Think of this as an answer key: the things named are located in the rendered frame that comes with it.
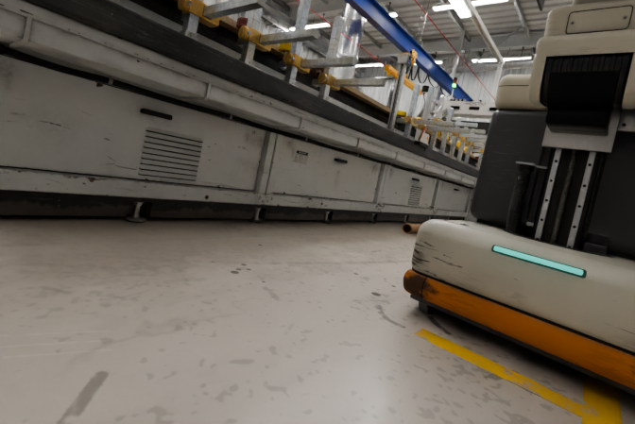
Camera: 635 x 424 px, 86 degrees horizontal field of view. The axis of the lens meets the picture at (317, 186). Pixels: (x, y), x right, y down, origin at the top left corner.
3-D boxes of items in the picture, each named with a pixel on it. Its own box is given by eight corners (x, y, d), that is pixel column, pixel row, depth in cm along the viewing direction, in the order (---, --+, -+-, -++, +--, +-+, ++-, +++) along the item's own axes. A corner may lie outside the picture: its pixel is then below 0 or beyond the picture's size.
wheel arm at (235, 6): (264, 10, 102) (266, -4, 101) (255, 5, 99) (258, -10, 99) (189, 26, 129) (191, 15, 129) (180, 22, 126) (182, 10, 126)
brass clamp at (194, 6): (219, 26, 122) (222, 12, 122) (184, 8, 111) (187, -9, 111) (210, 28, 126) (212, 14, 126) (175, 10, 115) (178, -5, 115)
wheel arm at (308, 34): (317, 42, 121) (319, 29, 121) (311, 38, 118) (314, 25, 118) (242, 50, 148) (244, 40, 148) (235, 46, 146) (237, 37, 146)
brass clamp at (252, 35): (271, 51, 141) (273, 39, 141) (245, 37, 131) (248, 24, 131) (262, 52, 145) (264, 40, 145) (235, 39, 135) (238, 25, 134)
